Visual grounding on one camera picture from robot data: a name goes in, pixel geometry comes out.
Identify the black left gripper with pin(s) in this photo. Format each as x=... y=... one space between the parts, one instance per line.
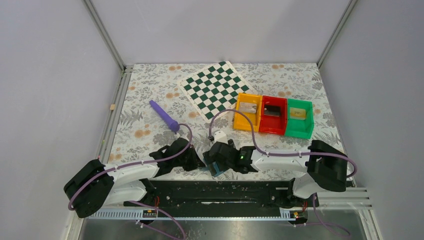
x=187 y=157

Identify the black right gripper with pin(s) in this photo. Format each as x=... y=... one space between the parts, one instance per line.
x=216 y=159

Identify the blue leather card holder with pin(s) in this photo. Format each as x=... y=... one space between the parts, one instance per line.
x=215 y=167

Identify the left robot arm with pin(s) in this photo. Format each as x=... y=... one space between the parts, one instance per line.
x=97 y=185

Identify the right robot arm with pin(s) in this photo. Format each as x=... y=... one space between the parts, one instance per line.
x=324 y=168

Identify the silver card in yellow bin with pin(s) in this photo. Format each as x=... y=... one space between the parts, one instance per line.
x=248 y=107

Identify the black card in red bin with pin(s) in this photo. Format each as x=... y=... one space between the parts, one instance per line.
x=272 y=110

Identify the gold card in green bin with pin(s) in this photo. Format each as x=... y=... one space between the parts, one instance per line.
x=297 y=113

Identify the yellow plastic bin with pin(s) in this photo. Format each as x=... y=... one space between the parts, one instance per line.
x=240 y=122

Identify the red plastic bin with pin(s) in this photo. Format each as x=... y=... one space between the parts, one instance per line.
x=274 y=125

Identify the green white chessboard mat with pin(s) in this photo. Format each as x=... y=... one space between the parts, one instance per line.
x=214 y=88

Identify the floral patterned table mat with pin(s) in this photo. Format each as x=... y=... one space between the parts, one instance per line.
x=140 y=130

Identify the green plastic bin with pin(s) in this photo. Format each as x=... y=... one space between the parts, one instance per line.
x=298 y=128

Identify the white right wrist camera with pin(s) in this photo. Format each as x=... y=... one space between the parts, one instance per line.
x=218 y=136

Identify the purple cylindrical handle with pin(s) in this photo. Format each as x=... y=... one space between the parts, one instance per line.
x=172 y=124

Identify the white slotted cable duct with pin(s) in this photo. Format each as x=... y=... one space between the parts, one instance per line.
x=149 y=214

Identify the left aluminium frame post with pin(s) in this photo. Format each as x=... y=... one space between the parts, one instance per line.
x=92 y=11

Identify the aluminium frame post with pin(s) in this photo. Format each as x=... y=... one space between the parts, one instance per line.
x=92 y=11
x=338 y=29

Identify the right aluminium frame post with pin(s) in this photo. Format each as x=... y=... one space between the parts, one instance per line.
x=338 y=29

